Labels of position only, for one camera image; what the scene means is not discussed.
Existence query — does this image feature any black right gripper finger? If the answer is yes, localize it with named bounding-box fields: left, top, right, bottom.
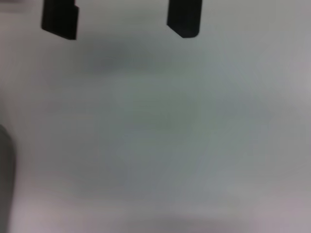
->
left=166, top=0, right=203, bottom=39
left=40, top=0, right=80, bottom=41

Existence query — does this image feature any grey-green perforated storage basket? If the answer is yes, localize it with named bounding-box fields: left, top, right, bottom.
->
left=0, top=125, right=17, bottom=233

